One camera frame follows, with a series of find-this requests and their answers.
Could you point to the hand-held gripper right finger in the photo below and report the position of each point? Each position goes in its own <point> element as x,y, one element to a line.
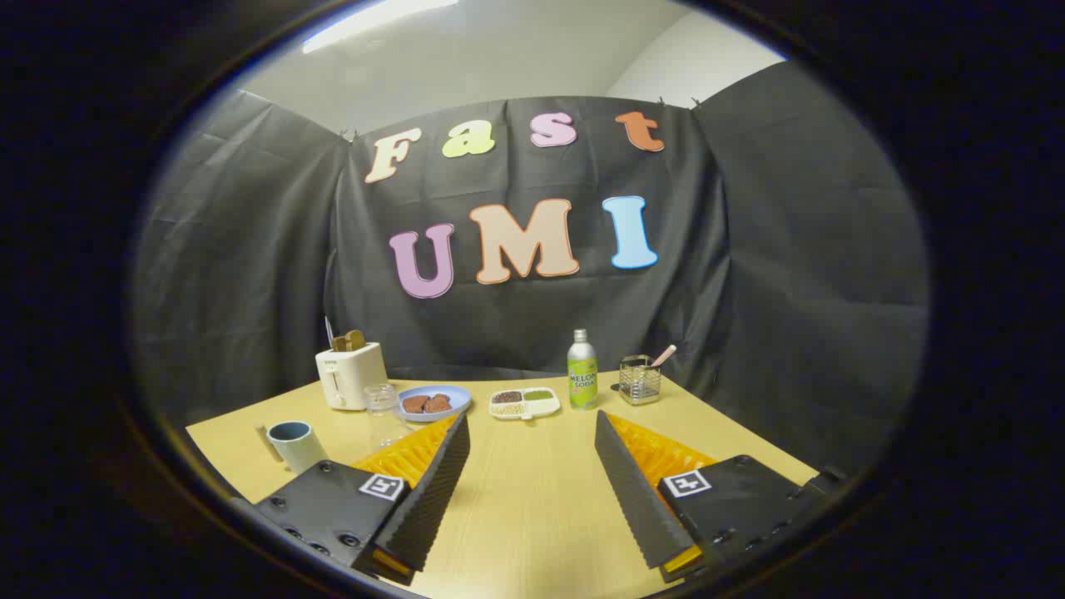
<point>632,491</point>

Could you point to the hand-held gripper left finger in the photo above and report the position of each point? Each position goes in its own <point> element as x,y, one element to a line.
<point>433,491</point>

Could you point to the clear juice bottle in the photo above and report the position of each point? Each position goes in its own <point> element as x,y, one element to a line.
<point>383,416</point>

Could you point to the light blue cup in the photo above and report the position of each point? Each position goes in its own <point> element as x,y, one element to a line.
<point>298,449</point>

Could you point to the green soda bottle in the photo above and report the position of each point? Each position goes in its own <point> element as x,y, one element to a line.
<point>582,374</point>

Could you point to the brown bread piece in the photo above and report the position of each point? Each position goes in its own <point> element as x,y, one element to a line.
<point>438,403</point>
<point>414,404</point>

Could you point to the blue plate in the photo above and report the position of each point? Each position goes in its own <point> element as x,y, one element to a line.
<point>458,399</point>

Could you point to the wooden table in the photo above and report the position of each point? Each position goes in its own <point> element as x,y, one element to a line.
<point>532,499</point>

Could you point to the white divided tray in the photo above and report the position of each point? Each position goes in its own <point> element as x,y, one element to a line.
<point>524,403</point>

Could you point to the pink spoon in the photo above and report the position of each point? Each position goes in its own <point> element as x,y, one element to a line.
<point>664,355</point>

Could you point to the white toaster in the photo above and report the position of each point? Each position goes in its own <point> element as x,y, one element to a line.
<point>354,374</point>

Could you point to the brown toast slices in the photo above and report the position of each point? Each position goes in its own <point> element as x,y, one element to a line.
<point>349,340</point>

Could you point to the thin white stick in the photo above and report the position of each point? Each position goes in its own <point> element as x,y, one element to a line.
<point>329,333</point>

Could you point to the black backdrop cloth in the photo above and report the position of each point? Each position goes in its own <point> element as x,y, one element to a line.
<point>749,249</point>

